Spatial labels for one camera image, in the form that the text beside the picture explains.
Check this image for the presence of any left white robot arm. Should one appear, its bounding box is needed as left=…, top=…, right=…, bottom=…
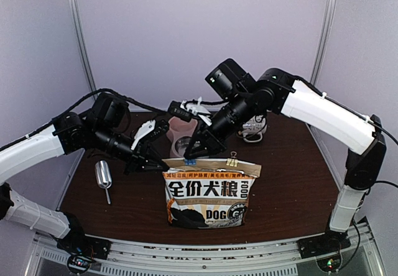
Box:
left=1, top=93, right=169, bottom=254

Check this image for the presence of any metal food scoop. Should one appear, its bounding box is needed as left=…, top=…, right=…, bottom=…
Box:
left=95, top=160, right=113, bottom=205

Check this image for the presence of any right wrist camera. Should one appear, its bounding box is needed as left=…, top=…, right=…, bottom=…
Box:
left=167, top=97, right=212, bottom=126

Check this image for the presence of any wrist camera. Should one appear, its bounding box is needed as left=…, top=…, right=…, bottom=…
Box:
left=167, top=97, right=212, bottom=126
left=131, top=119, right=169, bottom=150

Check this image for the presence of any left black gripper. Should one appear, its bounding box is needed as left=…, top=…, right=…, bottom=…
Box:
left=93, top=123, right=170, bottom=176

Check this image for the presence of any white patterned mug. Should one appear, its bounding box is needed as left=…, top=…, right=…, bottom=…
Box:
left=236, top=115, right=267, bottom=144

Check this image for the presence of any gold binder clip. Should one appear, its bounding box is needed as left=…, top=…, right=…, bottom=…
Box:
left=226, top=151, right=239, bottom=167

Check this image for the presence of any right aluminium frame post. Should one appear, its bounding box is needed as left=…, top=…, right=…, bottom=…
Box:
left=310, top=0, right=337, bottom=85

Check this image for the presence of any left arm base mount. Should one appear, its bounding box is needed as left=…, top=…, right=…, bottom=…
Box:
left=54, top=236, right=111, bottom=275

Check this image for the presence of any aluminium frame post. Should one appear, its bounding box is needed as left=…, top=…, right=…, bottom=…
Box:
left=65, top=0, right=97, bottom=93
left=310, top=0, right=337, bottom=85

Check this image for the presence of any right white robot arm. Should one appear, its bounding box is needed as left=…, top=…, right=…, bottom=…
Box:
left=184, top=58, right=386, bottom=252

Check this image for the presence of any blue binder clip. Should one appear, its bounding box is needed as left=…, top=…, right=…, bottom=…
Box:
left=184, top=159, right=197, bottom=166

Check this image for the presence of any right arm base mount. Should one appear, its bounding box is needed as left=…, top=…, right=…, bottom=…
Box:
left=297, top=234, right=343, bottom=274

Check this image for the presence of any left aluminium frame post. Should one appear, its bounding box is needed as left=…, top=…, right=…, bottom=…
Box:
left=65, top=0, right=97, bottom=93

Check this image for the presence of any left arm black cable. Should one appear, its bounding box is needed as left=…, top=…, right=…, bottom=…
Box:
left=0, top=88, right=170, bottom=149

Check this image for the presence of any dog food bag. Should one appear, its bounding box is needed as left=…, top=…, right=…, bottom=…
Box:
left=163, top=158, right=261, bottom=229

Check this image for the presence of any pink double pet bowl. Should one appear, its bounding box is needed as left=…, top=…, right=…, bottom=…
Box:
left=166, top=116, right=198, bottom=158

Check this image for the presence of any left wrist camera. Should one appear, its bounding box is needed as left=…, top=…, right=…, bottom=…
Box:
left=131, top=119, right=169, bottom=150

